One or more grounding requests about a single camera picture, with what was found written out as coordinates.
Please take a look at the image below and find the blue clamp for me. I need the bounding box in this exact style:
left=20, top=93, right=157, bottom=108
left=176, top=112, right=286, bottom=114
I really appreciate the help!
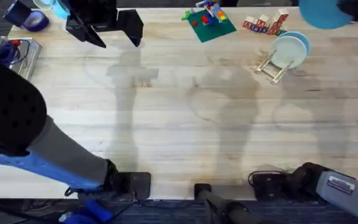
left=58, top=198, right=115, bottom=224

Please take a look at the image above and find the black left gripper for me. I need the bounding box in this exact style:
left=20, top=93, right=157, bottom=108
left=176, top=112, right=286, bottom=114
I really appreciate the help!
left=65, top=0, right=145, bottom=49

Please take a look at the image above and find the green board with toy blocks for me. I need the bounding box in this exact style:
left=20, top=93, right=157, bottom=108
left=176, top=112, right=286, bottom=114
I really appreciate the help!
left=180, top=0, right=237, bottom=44

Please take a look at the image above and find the pale green plate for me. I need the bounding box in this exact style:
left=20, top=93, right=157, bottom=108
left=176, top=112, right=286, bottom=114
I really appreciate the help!
left=268, top=35, right=308, bottom=70

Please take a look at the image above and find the small wooden peg rack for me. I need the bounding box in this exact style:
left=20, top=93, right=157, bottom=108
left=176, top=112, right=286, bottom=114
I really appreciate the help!
left=254, top=49, right=295, bottom=85

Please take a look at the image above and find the heap of letter blocks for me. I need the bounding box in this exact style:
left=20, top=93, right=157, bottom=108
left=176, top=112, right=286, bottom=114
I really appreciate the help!
left=242, top=8, right=290, bottom=37

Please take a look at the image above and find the box with blue cable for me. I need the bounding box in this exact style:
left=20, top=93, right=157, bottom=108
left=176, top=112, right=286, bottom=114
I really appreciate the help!
left=0, top=37, right=42, bottom=81

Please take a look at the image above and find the purple tape roll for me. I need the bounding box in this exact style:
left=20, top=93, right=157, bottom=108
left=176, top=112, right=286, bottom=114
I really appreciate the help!
left=21, top=10, right=50, bottom=32

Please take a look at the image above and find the dark cylinder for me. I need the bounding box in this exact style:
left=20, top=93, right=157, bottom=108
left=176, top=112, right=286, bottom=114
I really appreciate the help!
left=2, top=0, right=33, bottom=27

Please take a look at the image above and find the light blue plate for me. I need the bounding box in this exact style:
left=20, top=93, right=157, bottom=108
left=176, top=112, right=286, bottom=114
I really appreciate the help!
left=278, top=30, right=311, bottom=57

